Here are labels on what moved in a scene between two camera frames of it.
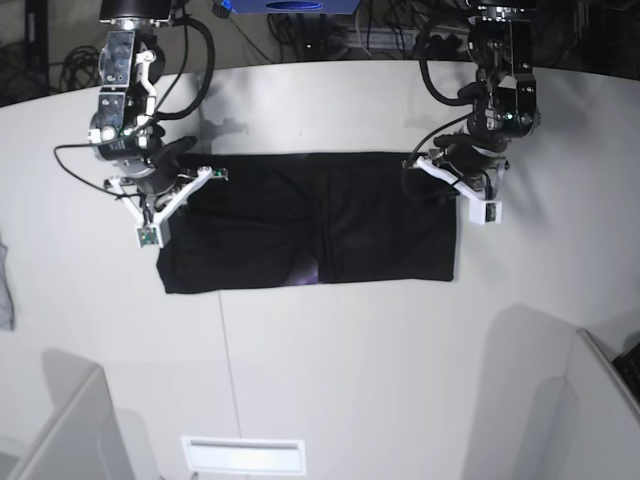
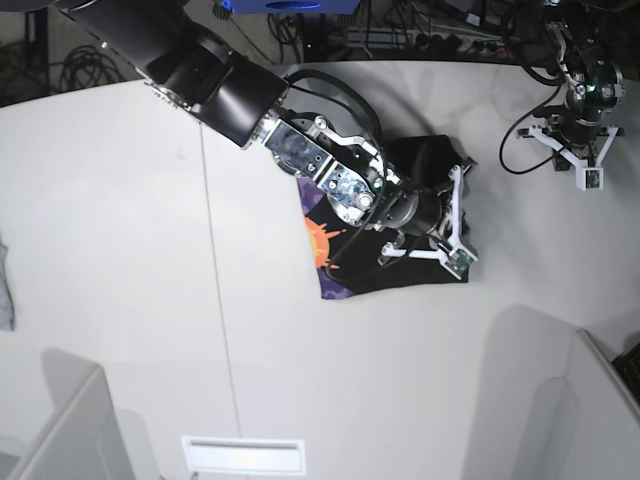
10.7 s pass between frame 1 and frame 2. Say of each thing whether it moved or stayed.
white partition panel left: stayed
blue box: stayed
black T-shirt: moved
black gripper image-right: moved
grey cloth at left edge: stayed
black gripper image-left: moved
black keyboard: stayed
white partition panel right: stayed
